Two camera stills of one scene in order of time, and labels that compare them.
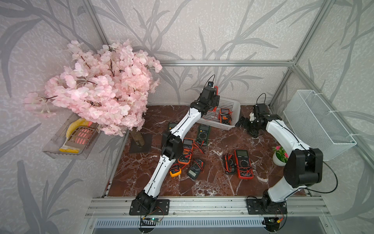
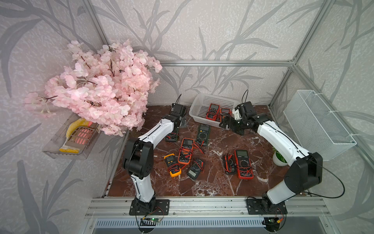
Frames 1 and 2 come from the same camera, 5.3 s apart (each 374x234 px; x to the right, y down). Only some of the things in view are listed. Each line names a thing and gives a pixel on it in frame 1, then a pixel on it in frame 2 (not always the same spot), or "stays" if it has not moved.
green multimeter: (203, 134) stays
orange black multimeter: (225, 116) stays
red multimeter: (216, 90) → (214, 109)
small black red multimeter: (229, 163) stays
